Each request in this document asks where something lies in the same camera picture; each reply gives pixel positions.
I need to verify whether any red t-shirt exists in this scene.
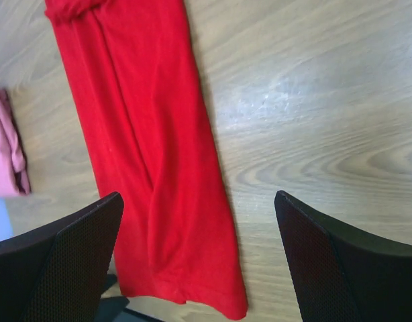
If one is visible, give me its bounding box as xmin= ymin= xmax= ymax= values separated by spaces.
xmin=45 ymin=1 xmax=248 ymax=320

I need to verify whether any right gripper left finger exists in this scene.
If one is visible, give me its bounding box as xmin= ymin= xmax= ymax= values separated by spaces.
xmin=0 ymin=192 xmax=124 ymax=321

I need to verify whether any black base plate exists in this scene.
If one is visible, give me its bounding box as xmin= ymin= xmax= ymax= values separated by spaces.
xmin=95 ymin=273 xmax=160 ymax=322

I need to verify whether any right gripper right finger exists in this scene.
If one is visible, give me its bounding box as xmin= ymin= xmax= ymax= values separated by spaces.
xmin=274 ymin=191 xmax=412 ymax=321

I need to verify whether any folded pink t-shirt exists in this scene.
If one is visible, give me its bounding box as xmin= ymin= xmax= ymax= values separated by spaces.
xmin=0 ymin=88 xmax=31 ymax=197

